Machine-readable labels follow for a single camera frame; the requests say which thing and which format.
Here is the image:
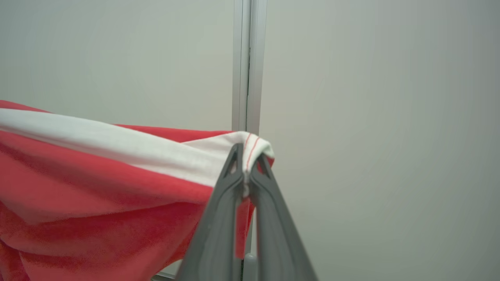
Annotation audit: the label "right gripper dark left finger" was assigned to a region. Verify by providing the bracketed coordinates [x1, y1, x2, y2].
[176, 142, 245, 281]

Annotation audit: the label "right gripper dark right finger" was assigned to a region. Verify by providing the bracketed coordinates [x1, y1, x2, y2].
[249, 154, 319, 281]

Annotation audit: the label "red Bulls 23 shorts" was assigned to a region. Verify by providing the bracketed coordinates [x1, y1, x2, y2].
[0, 100, 275, 281]

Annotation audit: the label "grey cylindrical post foot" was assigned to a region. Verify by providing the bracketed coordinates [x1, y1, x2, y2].
[243, 254, 259, 281]

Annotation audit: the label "grey metal partition post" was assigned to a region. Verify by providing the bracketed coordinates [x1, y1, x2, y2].
[232, 0, 268, 258]

